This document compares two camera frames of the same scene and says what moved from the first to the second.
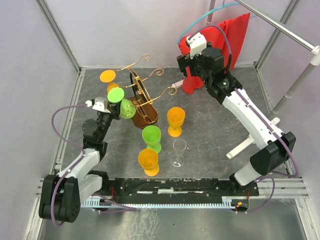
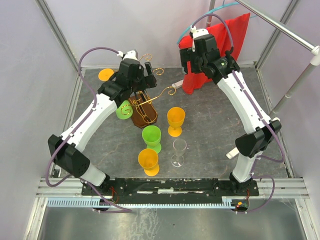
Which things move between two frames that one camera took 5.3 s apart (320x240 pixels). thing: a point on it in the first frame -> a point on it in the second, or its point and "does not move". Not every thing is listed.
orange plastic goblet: x=108 y=76 does not move
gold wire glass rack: x=143 y=109 does not move
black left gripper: x=114 y=108 -> x=149 y=81
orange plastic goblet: x=175 y=116 does not move
